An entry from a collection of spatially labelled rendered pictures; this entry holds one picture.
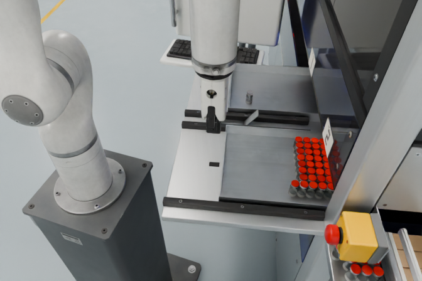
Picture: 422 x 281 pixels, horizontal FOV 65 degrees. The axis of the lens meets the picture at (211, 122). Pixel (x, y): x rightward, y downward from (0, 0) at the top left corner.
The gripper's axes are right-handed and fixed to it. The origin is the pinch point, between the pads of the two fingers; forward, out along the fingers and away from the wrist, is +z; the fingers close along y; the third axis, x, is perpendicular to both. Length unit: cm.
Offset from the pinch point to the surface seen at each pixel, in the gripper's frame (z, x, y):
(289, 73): 22, -24, 54
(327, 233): 9.8, -24.4, -18.4
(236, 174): 22.1, -6.0, 4.0
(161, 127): 110, 47, 108
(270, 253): 110, -27, 25
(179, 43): 28, 24, 81
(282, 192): 22.1, -18.5, -0.7
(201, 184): 22.3, 3.1, -0.2
